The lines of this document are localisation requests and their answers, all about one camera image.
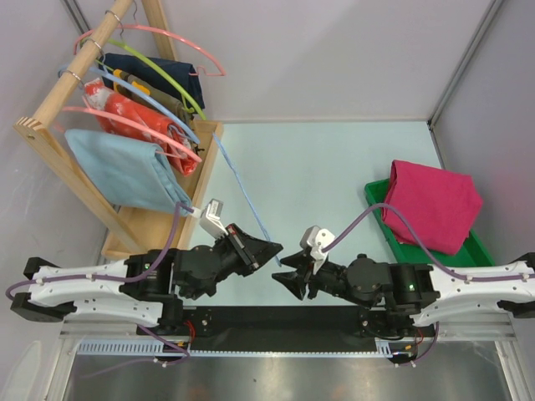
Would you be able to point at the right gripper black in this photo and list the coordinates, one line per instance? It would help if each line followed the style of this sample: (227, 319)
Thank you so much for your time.
(296, 281)

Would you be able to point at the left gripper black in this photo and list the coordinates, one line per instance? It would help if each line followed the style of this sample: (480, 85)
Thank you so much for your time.
(252, 252)

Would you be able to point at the light blue wire hanger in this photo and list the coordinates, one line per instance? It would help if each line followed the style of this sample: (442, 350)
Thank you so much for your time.
(240, 179)

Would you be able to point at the magenta trousers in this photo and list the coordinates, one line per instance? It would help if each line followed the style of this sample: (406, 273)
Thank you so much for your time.
(440, 205)

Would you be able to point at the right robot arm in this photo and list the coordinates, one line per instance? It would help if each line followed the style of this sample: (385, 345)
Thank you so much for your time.
(393, 298)

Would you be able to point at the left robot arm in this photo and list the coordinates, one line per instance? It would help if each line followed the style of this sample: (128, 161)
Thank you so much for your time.
(146, 289)

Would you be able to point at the light blue folded trousers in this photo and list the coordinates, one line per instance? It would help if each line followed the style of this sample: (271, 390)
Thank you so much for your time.
(128, 172)

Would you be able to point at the olive green trousers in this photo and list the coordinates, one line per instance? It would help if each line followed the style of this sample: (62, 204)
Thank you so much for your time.
(170, 102)

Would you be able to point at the pink hanger at back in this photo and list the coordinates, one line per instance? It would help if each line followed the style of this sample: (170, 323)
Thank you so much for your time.
(162, 32)

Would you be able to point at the pink hanger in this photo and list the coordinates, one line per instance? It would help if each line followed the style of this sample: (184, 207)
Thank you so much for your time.
(142, 128)
(162, 32)

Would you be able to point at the navy blue trousers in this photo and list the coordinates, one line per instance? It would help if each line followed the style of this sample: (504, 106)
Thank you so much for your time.
(182, 73)

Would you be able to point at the orange white patterned trousers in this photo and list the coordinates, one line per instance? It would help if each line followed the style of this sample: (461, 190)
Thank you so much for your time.
(105, 99)

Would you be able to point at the pink hanger front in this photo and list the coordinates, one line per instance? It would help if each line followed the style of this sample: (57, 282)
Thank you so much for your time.
(142, 128)

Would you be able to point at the lime green hanger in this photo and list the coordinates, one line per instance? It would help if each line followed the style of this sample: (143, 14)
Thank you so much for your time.
(190, 104)

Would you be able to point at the blue hanger mid rack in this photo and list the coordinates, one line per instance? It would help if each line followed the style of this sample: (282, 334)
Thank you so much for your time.
(188, 131)

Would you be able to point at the wooden clothes rack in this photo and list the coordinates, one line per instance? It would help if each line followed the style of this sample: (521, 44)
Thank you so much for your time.
(131, 231)

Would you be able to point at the green plastic tray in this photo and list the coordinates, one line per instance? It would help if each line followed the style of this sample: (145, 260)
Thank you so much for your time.
(471, 254)

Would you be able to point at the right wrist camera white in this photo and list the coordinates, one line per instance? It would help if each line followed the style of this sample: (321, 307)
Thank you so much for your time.
(316, 239)

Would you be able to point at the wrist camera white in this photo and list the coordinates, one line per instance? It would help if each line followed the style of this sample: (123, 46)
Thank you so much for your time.
(316, 239)
(210, 219)

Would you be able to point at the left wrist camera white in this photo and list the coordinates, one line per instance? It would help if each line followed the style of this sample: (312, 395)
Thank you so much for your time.
(210, 219)

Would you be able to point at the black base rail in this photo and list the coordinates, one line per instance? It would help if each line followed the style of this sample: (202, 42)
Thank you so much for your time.
(301, 329)

